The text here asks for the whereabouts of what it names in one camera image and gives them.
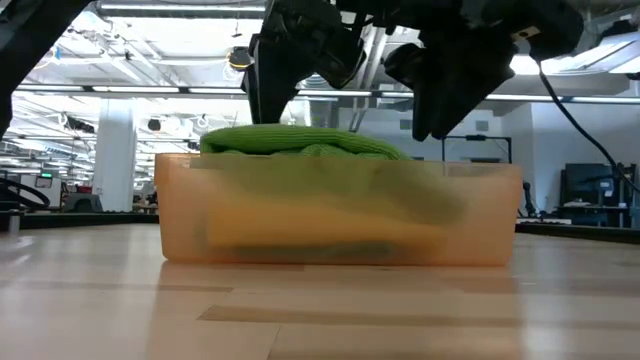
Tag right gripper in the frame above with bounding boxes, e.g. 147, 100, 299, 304
384, 0, 516, 142

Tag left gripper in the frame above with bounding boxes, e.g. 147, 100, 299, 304
243, 0, 366, 125

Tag green microfiber towel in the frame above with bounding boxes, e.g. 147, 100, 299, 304
198, 123, 467, 227

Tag teal microfiber towel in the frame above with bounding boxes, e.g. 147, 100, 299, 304
227, 239, 399, 264

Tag orange translucent plastic bin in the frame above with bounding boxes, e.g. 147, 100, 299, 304
153, 151, 524, 267

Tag white building pillar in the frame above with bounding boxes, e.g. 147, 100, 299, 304
91, 97, 140, 214

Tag ceiling cable reel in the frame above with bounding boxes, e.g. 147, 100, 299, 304
227, 45, 254, 71

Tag black background workstation frame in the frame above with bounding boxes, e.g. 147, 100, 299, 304
441, 134, 514, 165

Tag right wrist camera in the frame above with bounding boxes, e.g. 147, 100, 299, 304
509, 0, 585, 62

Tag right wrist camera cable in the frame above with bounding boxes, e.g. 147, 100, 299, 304
535, 58, 640, 195

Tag black corrugated hose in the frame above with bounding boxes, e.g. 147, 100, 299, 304
0, 176, 54, 212

